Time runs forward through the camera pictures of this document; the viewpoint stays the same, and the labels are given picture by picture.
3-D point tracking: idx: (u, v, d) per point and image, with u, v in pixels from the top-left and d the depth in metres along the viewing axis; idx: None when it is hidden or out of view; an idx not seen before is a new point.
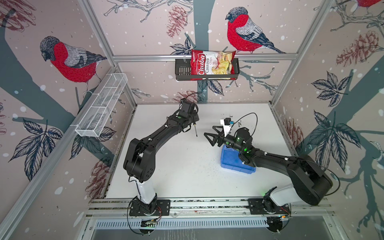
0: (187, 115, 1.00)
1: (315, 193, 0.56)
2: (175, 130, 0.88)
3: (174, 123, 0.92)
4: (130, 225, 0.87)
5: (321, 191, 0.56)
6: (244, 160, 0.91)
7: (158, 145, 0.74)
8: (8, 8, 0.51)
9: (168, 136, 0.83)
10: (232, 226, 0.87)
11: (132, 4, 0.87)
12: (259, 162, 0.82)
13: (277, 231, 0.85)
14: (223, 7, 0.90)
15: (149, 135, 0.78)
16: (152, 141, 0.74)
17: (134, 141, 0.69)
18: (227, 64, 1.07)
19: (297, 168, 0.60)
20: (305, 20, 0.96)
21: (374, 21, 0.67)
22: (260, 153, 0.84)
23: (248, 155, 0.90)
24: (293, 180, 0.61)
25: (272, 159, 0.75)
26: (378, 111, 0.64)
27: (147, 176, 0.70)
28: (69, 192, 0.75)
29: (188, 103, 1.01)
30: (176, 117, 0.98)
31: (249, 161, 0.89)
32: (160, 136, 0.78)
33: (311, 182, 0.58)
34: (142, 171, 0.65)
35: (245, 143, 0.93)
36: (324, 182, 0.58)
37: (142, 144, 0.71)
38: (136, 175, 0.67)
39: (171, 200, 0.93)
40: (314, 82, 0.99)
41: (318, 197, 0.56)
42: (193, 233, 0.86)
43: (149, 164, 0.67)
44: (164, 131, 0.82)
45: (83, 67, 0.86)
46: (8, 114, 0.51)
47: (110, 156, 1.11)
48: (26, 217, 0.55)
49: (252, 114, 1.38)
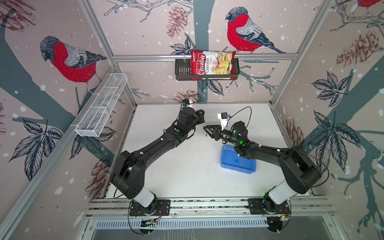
0: (184, 127, 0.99)
1: (303, 181, 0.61)
2: (171, 143, 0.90)
3: (171, 136, 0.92)
4: (130, 224, 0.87)
5: (309, 180, 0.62)
6: (239, 152, 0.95)
7: (148, 160, 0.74)
8: (8, 8, 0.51)
9: (161, 151, 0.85)
10: (232, 226, 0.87)
11: (132, 4, 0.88)
12: (254, 154, 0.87)
13: (277, 231, 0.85)
14: (223, 7, 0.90)
15: (141, 148, 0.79)
16: (143, 155, 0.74)
17: (124, 154, 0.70)
18: (227, 64, 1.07)
19: (288, 158, 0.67)
20: (305, 20, 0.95)
21: (374, 21, 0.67)
22: (254, 146, 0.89)
23: (243, 147, 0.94)
24: (284, 170, 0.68)
25: (266, 151, 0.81)
26: (378, 111, 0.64)
27: (134, 194, 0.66)
28: (69, 192, 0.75)
29: (185, 114, 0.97)
30: (173, 129, 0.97)
31: (244, 153, 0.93)
32: (152, 151, 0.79)
33: (300, 172, 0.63)
34: (128, 187, 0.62)
35: (240, 136, 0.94)
36: (313, 173, 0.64)
37: (132, 158, 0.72)
38: (121, 190, 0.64)
39: (171, 200, 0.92)
40: (314, 82, 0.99)
41: (306, 186, 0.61)
42: (193, 233, 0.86)
43: (138, 181, 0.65)
44: (158, 145, 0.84)
45: (83, 67, 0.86)
46: (8, 114, 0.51)
47: (110, 156, 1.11)
48: (26, 217, 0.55)
49: (247, 108, 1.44)
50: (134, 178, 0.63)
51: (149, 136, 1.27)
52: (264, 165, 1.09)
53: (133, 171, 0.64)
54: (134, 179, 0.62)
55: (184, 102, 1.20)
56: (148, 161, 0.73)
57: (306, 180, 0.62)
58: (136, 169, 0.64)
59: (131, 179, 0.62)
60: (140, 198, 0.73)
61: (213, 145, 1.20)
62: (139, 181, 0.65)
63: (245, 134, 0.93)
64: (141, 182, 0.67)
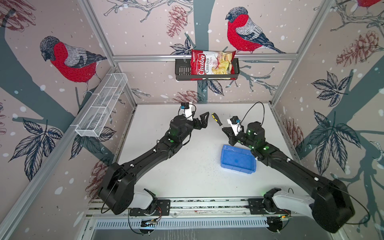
0: (178, 138, 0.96)
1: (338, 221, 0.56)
2: (163, 155, 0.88)
3: (164, 147, 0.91)
4: (130, 224, 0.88)
5: (343, 220, 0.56)
6: (257, 155, 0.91)
7: (138, 173, 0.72)
8: (8, 8, 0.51)
9: (152, 165, 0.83)
10: (232, 226, 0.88)
11: (132, 4, 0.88)
12: (277, 166, 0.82)
13: (277, 231, 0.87)
14: (224, 7, 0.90)
15: (132, 160, 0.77)
16: (134, 168, 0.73)
17: (114, 166, 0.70)
18: (227, 64, 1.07)
19: (327, 194, 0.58)
20: (305, 20, 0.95)
21: (374, 22, 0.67)
22: (280, 158, 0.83)
23: (263, 151, 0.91)
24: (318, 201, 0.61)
25: (299, 173, 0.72)
26: (378, 111, 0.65)
27: (122, 208, 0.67)
28: (69, 192, 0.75)
29: (176, 126, 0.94)
30: (167, 140, 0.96)
31: (264, 156, 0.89)
32: (143, 164, 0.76)
33: (335, 210, 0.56)
34: (115, 203, 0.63)
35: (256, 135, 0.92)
36: (348, 210, 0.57)
37: (122, 171, 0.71)
38: (108, 204, 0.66)
39: (171, 200, 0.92)
40: (314, 82, 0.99)
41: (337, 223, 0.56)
42: (193, 233, 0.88)
43: (125, 197, 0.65)
44: (150, 156, 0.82)
45: (83, 67, 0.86)
46: (8, 114, 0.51)
47: (110, 156, 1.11)
48: (26, 217, 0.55)
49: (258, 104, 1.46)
50: (122, 194, 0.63)
51: (149, 136, 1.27)
52: (264, 165, 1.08)
53: (122, 185, 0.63)
54: (122, 195, 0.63)
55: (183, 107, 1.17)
56: (138, 175, 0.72)
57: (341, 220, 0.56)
58: (124, 182, 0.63)
59: (118, 195, 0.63)
60: (137, 201, 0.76)
61: (213, 145, 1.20)
62: (127, 197, 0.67)
63: (262, 134, 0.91)
64: (130, 198, 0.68)
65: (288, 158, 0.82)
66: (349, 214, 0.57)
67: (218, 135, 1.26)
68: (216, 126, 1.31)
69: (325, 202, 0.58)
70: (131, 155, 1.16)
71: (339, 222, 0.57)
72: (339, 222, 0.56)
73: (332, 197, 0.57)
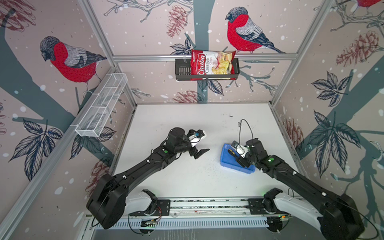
0: (173, 148, 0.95)
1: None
2: (157, 166, 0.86)
3: (158, 157, 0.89)
4: (130, 224, 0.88)
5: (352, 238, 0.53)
6: (262, 168, 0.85)
7: (130, 185, 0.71)
8: (8, 8, 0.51)
9: (143, 178, 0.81)
10: (232, 226, 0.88)
11: (132, 4, 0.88)
12: (282, 179, 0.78)
13: (277, 231, 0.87)
14: (223, 7, 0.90)
15: (125, 171, 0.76)
16: (126, 180, 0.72)
17: (105, 178, 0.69)
18: (227, 64, 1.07)
19: (336, 211, 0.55)
20: (305, 20, 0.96)
21: (374, 21, 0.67)
22: (286, 171, 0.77)
23: (268, 163, 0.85)
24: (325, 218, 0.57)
25: (304, 187, 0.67)
26: (378, 111, 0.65)
27: (112, 222, 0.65)
28: (69, 192, 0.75)
29: (175, 135, 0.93)
30: (161, 150, 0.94)
31: (269, 169, 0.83)
32: (136, 176, 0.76)
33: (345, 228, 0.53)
34: (106, 217, 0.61)
35: (253, 147, 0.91)
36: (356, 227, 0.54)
37: (114, 182, 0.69)
38: (98, 218, 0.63)
39: (171, 200, 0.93)
40: (314, 82, 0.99)
41: None
42: (193, 233, 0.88)
43: (116, 210, 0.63)
44: (142, 168, 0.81)
45: (83, 67, 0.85)
46: (8, 114, 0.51)
47: (110, 156, 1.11)
48: (26, 217, 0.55)
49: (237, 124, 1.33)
50: (112, 207, 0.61)
51: (149, 136, 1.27)
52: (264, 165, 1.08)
53: (114, 197, 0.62)
54: (112, 208, 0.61)
55: (197, 132, 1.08)
56: (130, 186, 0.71)
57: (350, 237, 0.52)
58: (115, 194, 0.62)
59: (109, 208, 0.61)
60: (135, 206, 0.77)
61: (213, 145, 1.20)
62: (119, 210, 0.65)
63: (260, 146, 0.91)
64: (121, 211, 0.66)
65: (293, 171, 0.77)
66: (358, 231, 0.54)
67: (218, 135, 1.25)
68: (216, 126, 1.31)
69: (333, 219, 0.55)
70: (131, 155, 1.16)
71: None
72: None
73: (340, 214, 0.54)
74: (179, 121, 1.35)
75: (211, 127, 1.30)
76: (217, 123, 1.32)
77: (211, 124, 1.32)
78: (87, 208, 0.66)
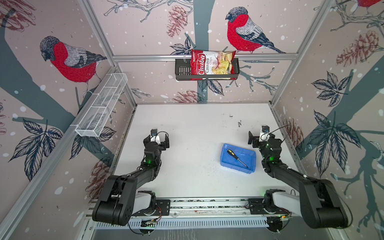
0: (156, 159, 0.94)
1: (319, 217, 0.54)
2: (149, 177, 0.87)
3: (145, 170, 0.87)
4: (130, 225, 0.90)
5: (327, 219, 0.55)
6: (266, 168, 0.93)
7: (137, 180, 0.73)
8: (8, 8, 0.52)
9: (143, 180, 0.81)
10: (232, 225, 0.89)
11: (132, 4, 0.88)
12: (278, 175, 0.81)
13: (277, 231, 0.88)
14: (224, 7, 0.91)
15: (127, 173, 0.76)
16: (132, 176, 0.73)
17: (111, 178, 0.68)
18: (227, 64, 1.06)
19: (309, 184, 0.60)
20: (305, 20, 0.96)
21: (374, 22, 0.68)
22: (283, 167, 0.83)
23: (271, 164, 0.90)
24: (302, 195, 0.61)
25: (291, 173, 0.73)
26: (378, 111, 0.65)
27: (126, 218, 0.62)
28: (69, 192, 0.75)
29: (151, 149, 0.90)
30: (146, 166, 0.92)
31: (271, 171, 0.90)
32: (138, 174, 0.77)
33: (318, 204, 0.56)
34: (119, 214, 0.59)
35: (272, 150, 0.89)
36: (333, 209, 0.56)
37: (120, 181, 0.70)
38: (112, 220, 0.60)
39: (171, 200, 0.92)
40: (314, 82, 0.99)
41: (320, 220, 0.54)
42: (193, 233, 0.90)
43: (130, 202, 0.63)
44: (140, 171, 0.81)
45: (83, 67, 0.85)
46: (8, 114, 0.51)
47: (110, 156, 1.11)
48: (26, 217, 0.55)
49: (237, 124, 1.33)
50: (128, 197, 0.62)
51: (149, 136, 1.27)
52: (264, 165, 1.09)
53: (127, 188, 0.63)
54: (127, 198, 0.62)
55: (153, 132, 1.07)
56: (138, 181, 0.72)
57: (324, 214, 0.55)
58: (129, 184, 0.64)
59: (124, 199, 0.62)
60: (138, 204, 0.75)
61: (213, 144, 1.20)
62: (131, 203, 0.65)
63: (279, 151, 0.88)
64: (133, 206, 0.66)
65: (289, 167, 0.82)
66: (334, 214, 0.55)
67: (218, 135, 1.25)
68: (216, 126, 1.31)
69: (305, 191, 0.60)
70: (131, 155, 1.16)
71: (321, 216, 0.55)
72: (322, 219, 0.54)
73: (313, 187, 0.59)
74: (179, 121, 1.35)
75: (211, 127, 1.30)
76: (217, 123, 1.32)
77: (211, 124, 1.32)
78: (94, 220, 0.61)
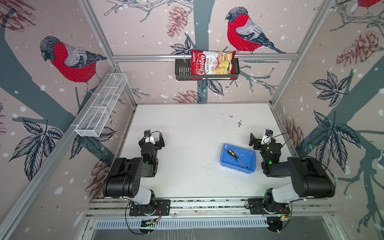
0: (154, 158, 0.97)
1: (307, 187, 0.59)
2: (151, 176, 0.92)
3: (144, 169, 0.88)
4: (128, 224, 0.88)
5: (316, 188, 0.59)
6: (265, 170, 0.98)
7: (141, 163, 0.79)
8: (8, 8, 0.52)
9: (145, 172, 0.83)
10: (232, 226, 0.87)
11: (132, 4, 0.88)
12: (276, 172, 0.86)
13: (277, 231, 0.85)
14: (224, 7, 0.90)
15: None
16: None
17: (118, 160, 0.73)
18: (227, 64, 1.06)
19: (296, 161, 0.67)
20: (305, 20, 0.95)
21: (374, 21, 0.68)
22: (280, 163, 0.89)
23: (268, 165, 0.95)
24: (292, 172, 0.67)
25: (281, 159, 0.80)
26: (378, 111, 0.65)
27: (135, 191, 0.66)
28: (69, 192, 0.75)
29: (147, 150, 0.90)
30: None
31: (269, 172, 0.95)
32: None
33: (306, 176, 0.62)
34: (129, 186, 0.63)
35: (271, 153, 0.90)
36: (320, 180, 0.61)
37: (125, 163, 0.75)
38: (123, 192, 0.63)
39: (171, 200, 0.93)
40: (314, 82, 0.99)
41: (309, 189, 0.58)
42: (193, 233, 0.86)
43: (138, 175, 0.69)
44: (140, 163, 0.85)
45: (83, 67, 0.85)
46: (8, 114, 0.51)
47: (110, 156, 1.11)
48: (26, 217, 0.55)
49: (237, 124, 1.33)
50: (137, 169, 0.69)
51: None
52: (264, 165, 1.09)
53: (135, 162, 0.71)
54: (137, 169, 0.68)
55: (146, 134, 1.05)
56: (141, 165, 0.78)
57: (312, 186, 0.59)
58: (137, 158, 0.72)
59: (133, 170, 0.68)
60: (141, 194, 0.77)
61: (213, 144, 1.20)
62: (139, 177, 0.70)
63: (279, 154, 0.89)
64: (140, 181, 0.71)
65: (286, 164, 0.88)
66: (322, 184, 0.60)
67: (218, 135, 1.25)
68: (216, 126, 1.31)
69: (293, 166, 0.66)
70: (131, 155, 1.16)
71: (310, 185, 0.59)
72: (310, 187, 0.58)
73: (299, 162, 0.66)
74: (179, 121, 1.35)
75: (211, 127, 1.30)
76: (217, 123, 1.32)
77: (210, 124, 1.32)
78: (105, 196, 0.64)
